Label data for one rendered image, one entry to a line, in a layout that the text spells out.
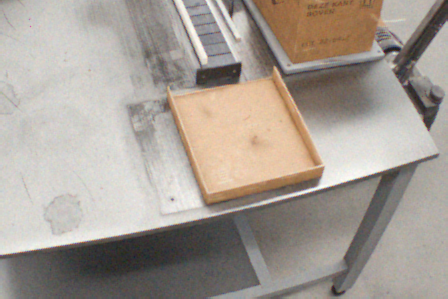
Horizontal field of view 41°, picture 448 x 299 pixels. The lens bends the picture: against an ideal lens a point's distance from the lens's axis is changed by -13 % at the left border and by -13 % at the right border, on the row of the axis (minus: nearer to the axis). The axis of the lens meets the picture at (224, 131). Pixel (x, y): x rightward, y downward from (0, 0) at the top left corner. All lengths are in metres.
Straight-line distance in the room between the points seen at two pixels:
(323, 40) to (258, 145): 0.32
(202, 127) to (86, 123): 0.26
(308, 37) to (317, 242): 0.96
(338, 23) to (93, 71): 0.61
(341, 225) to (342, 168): 0.93
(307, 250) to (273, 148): 0.90
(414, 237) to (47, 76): 1.49
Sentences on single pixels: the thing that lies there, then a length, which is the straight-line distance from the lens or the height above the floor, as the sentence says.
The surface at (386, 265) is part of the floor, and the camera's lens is 2.35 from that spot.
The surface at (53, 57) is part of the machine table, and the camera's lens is 1.67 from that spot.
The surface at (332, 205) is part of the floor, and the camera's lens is 2.43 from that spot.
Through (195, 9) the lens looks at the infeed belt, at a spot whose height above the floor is 0.88.
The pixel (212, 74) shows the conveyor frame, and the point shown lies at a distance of 1.57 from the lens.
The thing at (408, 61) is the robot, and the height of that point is 0.42.
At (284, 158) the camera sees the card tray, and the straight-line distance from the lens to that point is 1.45.
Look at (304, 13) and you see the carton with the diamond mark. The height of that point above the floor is 1.02.
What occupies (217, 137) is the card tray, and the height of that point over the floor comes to 0.83.
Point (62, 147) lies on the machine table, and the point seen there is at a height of 0.83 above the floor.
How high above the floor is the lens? 1.97
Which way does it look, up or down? 50 degrees down
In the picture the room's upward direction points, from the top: 7 degrees clockwise
